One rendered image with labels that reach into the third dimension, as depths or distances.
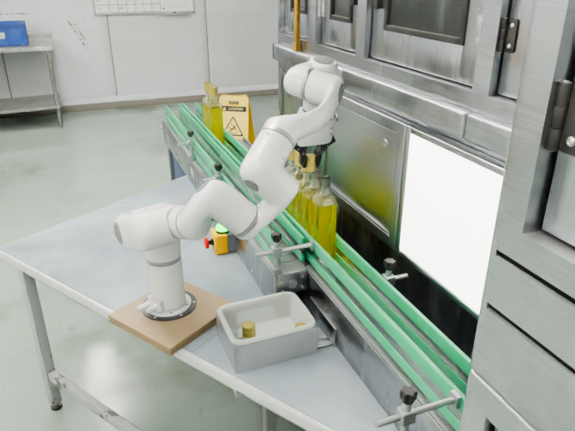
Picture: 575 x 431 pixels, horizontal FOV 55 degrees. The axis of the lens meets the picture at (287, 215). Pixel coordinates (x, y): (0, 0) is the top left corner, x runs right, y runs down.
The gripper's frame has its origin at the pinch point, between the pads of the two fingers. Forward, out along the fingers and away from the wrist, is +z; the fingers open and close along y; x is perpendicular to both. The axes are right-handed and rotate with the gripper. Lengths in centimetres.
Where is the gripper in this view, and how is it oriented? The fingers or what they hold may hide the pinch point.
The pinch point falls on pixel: (310, 158)
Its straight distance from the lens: 152.5
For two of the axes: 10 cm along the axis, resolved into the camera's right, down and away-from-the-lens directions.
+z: -0.9, 7.8, 6.2
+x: 3.5, 6.1, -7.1
